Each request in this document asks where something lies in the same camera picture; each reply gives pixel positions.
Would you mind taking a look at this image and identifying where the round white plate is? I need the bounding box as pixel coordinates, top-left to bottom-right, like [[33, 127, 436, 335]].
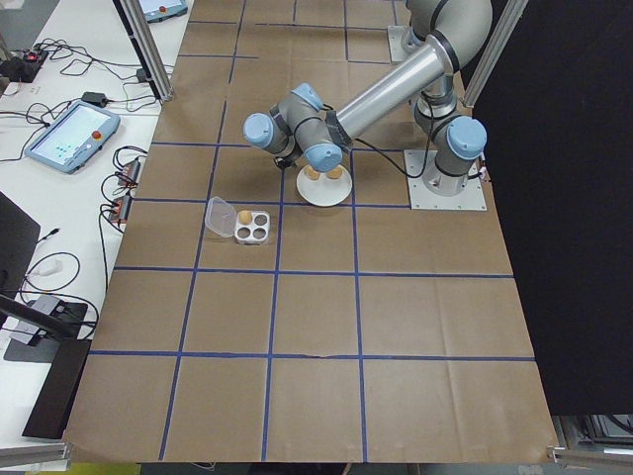
[[295, 165, 353, 208]]

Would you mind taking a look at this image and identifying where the clear plastic egg box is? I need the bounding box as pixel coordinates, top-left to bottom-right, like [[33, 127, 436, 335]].
[[206, 196, 272, 247]]

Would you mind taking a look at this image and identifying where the black orange usb hub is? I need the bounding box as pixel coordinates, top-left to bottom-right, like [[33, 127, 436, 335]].
[[116, 156, 145, 188], [109, 194, 134, 223]]

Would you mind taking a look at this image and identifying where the black monitor stand base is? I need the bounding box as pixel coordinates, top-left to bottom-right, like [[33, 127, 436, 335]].
[[3, 299, 90, 365]]

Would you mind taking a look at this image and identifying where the blue teach pendant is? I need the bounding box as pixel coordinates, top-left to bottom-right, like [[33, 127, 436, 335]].
[[139, 0, 190, 25], [23, 98, 123, 175]]

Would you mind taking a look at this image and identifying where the white charger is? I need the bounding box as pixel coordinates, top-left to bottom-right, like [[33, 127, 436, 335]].
[[28, 258, 65, 278]]

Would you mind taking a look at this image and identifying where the grey usb hub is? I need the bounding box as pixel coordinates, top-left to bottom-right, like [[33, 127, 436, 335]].
[[28, 295, 65, 318]]

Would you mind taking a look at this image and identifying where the black monitor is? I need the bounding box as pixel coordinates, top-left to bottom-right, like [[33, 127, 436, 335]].
[[0, 190, 42, 301]]

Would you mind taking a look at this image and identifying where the black flat board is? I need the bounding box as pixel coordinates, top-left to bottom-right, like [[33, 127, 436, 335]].
[[22, 338, 93, 439]]

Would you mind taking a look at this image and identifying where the grey adapter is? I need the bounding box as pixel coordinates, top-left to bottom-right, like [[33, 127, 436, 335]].
[[8, 324, 44, 347]]

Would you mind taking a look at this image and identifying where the grey metal rack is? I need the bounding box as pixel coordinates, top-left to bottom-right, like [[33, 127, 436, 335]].
[[553, 414, 633, 446]]

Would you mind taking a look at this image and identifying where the black power strip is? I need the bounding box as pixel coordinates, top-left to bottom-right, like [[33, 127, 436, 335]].
[[0, 48, 49, 84]]

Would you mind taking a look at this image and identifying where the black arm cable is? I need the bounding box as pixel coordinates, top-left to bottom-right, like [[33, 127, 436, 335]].
[[323, 101, 446, 179]]

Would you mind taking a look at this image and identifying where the black hub cable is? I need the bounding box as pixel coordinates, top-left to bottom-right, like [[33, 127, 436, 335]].
[[91, 202, 128, 328]]

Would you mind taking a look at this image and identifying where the aluminium post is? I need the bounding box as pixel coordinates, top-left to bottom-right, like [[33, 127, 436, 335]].
[[112, 0, 175, 103]]

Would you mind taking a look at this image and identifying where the black power strip cable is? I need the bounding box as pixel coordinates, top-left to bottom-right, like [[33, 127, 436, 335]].
[[37, 42, 145, 81]]

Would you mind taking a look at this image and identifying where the aluminium table frame bar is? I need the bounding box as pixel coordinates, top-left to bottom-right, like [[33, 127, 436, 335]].
[[546, 443, 633, 469], [0, 441, 74, 466]]

